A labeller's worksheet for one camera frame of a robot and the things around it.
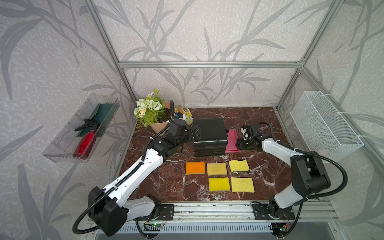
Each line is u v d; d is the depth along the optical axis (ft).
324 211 2.47
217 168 2.86
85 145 1.91
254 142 2.23
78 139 2.10
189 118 3.68
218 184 2.71
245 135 2.71
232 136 3.41
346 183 1.38
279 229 2.37
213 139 2.66
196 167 2.92
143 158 1.56
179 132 1.87
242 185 2.69
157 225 2.31
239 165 2.90
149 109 2.60
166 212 2.38
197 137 2.22
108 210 1.23
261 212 2.40
